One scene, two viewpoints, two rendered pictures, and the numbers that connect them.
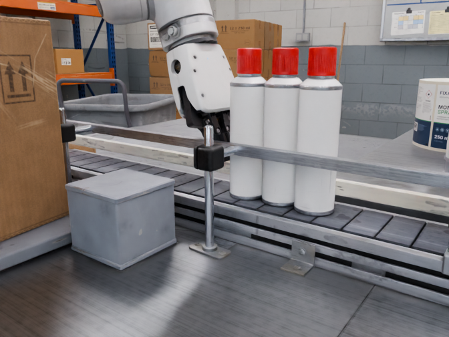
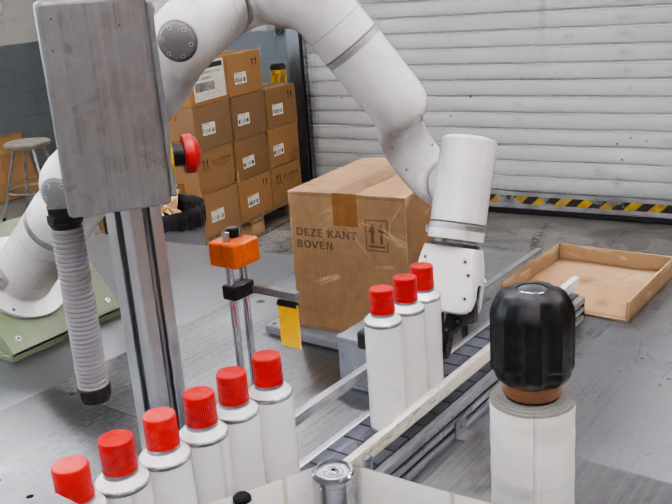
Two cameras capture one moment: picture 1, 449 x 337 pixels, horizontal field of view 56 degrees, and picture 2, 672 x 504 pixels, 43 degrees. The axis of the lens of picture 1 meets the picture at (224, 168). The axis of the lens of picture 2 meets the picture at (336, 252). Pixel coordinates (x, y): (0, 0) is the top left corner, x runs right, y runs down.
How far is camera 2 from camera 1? 1.33 m
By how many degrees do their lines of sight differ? 87
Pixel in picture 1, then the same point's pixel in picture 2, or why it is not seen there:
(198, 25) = (432, 230)
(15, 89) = (375, 242)
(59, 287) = (319, 370)
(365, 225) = (351, 447)
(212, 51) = (448, 254)
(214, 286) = (317, 418)
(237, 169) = not seen: hidden behind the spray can
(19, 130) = (375, 269)
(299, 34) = not seen: outside the picture
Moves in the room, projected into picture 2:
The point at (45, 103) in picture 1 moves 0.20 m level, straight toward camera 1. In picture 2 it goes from (396, 255) to (288, 276)
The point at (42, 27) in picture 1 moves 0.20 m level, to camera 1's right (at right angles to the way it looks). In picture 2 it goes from (397, 202) to (406, 235)
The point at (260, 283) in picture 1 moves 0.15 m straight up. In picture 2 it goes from (320, 434) to (312, 342)
